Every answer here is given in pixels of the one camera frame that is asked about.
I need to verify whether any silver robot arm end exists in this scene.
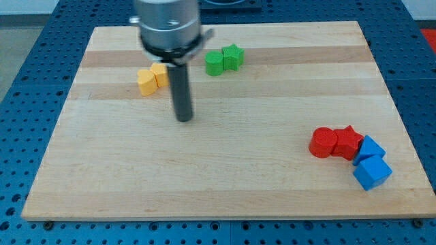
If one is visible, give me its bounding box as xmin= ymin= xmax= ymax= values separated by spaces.
xmin=130 ymin=0 xmax=214 ymax=66

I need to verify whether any blue triangle block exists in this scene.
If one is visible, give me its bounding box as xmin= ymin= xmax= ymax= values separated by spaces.
xmin=352 ymin=135 xmax=386 ymax=166

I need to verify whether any green circle block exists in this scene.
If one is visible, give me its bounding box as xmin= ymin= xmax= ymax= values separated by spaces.
xmin=204 ymin=51 xmax=223 ymax=76

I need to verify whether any wooden board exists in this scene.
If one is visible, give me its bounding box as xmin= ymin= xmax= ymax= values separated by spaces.
xmin=21 ymin=21 xmax=435 ymax=221

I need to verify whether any yellow heart block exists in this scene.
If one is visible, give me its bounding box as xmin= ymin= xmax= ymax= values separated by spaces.
xmin=137 ymin=69 xmax=158 ymax=96

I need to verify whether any blue cube block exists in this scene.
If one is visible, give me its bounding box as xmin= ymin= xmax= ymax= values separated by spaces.
xmin=353 ymin=155 xmax=392 ymax=191

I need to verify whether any yellow hexagon block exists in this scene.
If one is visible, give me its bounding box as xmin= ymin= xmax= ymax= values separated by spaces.
xmin=150 ymin=63 xmax=169 ymax=87

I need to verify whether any red star block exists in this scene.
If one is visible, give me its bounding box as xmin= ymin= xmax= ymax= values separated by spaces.
xmin=331 ymin=125 xmax=364 ymax=161

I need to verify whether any red circle block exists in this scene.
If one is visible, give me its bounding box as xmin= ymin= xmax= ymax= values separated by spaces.
xmin=309 ymin=127 xmax=338 ymax=158

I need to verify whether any green star block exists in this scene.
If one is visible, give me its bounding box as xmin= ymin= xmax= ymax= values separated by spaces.
xmin=221 ymin=44 xmax=245 ymax=71

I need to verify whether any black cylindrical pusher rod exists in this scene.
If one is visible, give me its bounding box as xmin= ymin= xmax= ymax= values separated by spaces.
xmin=167 ymin=63 xmax=193 ymax=122

